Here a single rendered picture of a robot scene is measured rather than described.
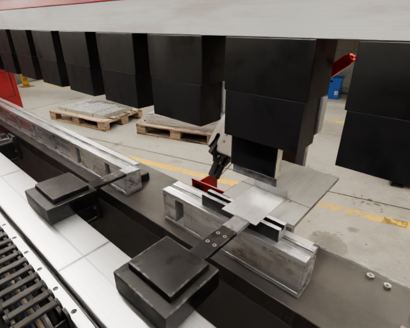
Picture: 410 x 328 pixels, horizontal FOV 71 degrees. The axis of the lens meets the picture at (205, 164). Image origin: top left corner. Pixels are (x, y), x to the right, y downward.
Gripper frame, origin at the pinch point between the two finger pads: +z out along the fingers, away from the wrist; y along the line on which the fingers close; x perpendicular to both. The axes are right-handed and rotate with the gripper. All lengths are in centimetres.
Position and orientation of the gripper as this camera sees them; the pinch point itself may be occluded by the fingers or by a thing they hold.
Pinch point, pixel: (216, 170)
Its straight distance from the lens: 79.8
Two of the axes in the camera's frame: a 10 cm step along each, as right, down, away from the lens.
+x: 6.0, 3.8, -7.0
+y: -6.9, -2.0, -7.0
